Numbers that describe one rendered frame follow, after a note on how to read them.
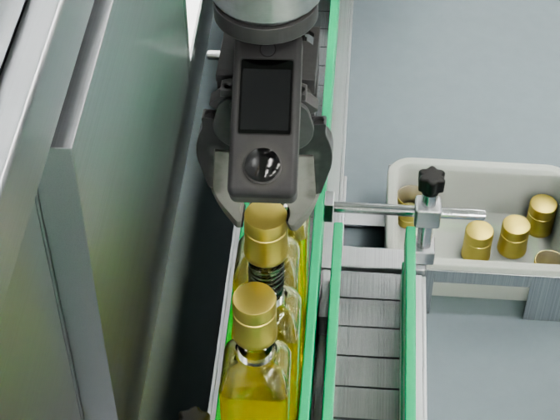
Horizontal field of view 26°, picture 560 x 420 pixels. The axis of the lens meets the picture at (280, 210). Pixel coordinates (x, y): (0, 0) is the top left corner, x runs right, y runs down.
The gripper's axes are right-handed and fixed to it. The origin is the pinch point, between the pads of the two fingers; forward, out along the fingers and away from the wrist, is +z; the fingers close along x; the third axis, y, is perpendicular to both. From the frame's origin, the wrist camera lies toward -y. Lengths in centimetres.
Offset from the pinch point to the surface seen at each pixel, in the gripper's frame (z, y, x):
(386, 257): 30.0, 23.7, -10.7
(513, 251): 40, 35, -26
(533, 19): 44, 85, -32
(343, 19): 31, 66, -4
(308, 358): 21.9, 3.4, -3.5
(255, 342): 5.5, -7.5, 0.1
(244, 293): 2.2, -5.5, 1.1
